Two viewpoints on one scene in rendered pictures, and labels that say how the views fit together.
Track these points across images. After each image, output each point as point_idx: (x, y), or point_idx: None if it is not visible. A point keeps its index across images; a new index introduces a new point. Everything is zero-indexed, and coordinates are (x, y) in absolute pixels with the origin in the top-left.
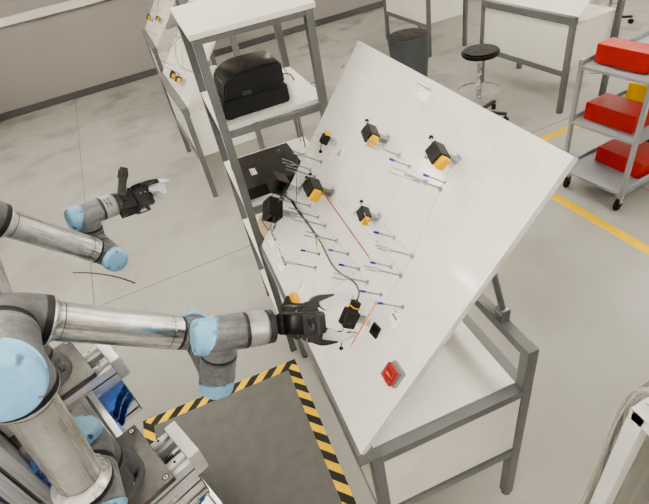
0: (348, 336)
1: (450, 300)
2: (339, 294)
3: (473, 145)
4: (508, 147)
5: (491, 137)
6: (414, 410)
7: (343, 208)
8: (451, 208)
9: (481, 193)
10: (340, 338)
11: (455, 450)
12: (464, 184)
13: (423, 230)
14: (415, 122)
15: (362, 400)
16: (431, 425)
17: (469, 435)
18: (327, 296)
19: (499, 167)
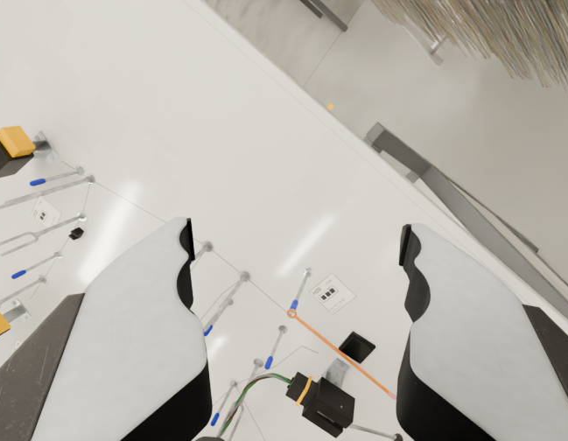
0: (446, 241)
1: (294, 141)
2: (110, 262)
3: (20, 105)
4: (19, 18)
5: (6, 63)
6: None
7: None
8: (122, 150)
9: (94, 76)
10: (485, 283)
11: (533, 260)
12: (81, 121)
13: (162, 219)
14: None
15: None
16: (517, 273)
17: (507, 236)
18: (43, 348)
19: (52, 37)
